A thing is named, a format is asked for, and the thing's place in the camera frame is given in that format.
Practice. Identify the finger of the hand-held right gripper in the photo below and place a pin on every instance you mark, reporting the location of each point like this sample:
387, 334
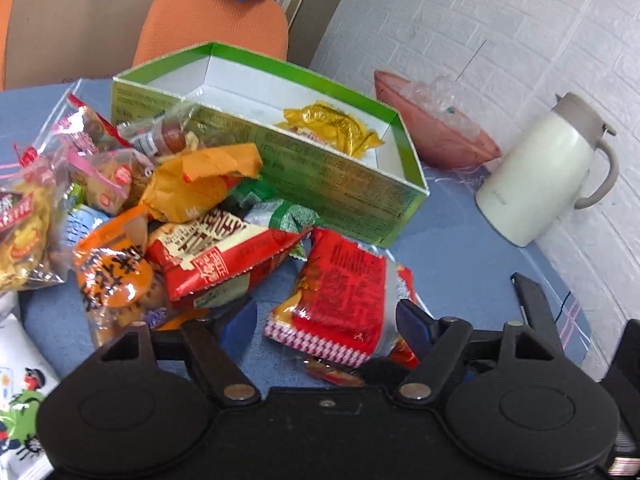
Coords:
537, 310

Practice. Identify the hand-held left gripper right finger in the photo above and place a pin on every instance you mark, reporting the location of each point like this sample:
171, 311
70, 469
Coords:
412, 325

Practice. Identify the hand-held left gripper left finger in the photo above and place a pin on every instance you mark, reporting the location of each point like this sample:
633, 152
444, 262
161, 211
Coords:
240, 325

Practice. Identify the red patterned snack packet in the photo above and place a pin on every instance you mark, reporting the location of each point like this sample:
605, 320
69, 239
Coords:
340, 290

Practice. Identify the orange snack packet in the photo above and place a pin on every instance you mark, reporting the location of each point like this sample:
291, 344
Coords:
200, 180

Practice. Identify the green cardboard box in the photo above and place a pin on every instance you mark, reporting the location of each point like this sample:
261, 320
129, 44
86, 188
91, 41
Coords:
325, 175

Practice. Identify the clear packet with red label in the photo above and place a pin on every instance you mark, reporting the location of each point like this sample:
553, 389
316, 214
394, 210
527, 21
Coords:
25, 240

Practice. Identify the red and white snack packet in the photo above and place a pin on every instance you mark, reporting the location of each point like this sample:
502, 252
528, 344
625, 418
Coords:
220, 255

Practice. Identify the blue striped tablecloth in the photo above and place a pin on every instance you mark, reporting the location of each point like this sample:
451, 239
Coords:
465, 260

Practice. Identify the small red snack packet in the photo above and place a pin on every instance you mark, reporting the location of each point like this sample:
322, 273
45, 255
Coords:
330, 370

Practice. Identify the green and white snack packet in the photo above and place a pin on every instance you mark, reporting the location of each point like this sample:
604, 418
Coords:
282, 217

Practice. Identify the clear packet with orange print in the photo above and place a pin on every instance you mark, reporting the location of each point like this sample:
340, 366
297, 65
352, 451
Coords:
112, 275

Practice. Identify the white thermos jug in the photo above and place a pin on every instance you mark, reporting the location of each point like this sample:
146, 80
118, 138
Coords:
535, 170

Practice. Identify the pink bowl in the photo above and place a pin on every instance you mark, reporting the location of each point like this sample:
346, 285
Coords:
440, 146

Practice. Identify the light blue snack packet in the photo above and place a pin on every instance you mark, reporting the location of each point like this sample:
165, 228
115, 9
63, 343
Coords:
82, 222

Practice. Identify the clear packet with pink stripe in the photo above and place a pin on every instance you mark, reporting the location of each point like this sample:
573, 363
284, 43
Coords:
107, 170

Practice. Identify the clear packet with brown snack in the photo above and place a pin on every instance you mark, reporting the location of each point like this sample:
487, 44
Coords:
162, 135

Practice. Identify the yellow foil snack packet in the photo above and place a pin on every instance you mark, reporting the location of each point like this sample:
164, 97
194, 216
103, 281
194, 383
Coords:
330, 122

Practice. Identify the crumpled clear plastic wrap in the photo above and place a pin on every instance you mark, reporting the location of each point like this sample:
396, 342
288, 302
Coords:
437, 97

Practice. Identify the white cartoon printed packet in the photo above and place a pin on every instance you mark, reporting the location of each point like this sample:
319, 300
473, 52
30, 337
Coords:
20, 390

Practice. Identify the orange chair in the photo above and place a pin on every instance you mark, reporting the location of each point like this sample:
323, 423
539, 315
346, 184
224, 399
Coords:
5, 40
210, 25

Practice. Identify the brown cardboard box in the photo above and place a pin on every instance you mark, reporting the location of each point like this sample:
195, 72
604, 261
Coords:
80, 15

